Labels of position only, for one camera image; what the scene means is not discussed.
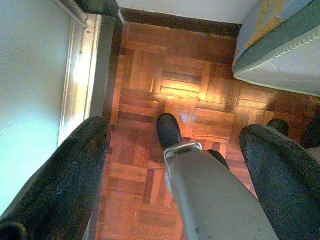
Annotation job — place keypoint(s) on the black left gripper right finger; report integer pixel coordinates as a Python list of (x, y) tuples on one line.
[(287, 187)]

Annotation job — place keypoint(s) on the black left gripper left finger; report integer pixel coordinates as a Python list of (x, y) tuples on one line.
[(55, 190)]

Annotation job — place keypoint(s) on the black robot right foot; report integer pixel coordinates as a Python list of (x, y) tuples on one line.
[(278, 127)]

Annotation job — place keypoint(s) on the black robot foot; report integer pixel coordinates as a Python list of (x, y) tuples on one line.
[(278, 127), (167, 130)]

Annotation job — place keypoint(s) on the grey robot left leg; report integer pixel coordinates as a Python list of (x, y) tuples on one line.
[(212, 200)]

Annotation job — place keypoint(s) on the white door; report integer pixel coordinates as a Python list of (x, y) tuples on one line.
[(30, 75)]

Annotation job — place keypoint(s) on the black robot left foot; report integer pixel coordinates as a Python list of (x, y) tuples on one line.
[(167, 130)]

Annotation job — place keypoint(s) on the white mattress with teal band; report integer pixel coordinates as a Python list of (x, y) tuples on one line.
[(280, 50)]

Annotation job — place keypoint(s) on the dark wooden baseboard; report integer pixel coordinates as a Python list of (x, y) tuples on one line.
[(180, 21)]

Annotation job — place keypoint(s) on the white door frame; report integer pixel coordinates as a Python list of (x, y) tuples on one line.
[(80, 75)]

